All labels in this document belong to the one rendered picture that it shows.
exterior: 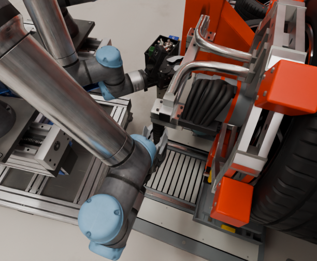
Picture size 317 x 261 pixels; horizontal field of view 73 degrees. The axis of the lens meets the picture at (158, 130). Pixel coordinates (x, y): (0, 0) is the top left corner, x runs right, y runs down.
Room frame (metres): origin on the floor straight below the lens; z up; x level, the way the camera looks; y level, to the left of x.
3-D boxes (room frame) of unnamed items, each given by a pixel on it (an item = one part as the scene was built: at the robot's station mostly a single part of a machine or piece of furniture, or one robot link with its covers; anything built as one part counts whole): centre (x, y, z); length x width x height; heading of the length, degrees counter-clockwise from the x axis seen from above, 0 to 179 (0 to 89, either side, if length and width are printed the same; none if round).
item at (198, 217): (0.39, -0.44, 0.13); 0.50 x 0.36 x 0.10; 160
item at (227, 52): (0.56, -0.20, 1.03); 0.19 x 0.18 x 0.11; 70
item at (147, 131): (0.33, 0.04, 0.85); 0.09 x 0.03 x 0.06; 169
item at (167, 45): (1.11, -0.02, 0.51); 0.20 x 0.14 x 0.13; 152
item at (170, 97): (0.38, -0.13, 1.03); 0.19 x 0.18 x 0.11; 70
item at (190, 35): (0.66, -0.14, 0.93); 0.09 x 0.05 x 0.05; 70
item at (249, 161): (0.43, -0.28, 0.85); 0.54 x 0.07 x 0.54; 160
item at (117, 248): (0.07, 0.10, 0.85); 0.11 x 0.08 x 0.09; 160
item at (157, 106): (0.34, -0.03, 0.93); 0.09 x 0.05 x 0.05; 70
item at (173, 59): (0.68, -0.07, 0.81); 0.09 x 0.03 x 0.06; 123
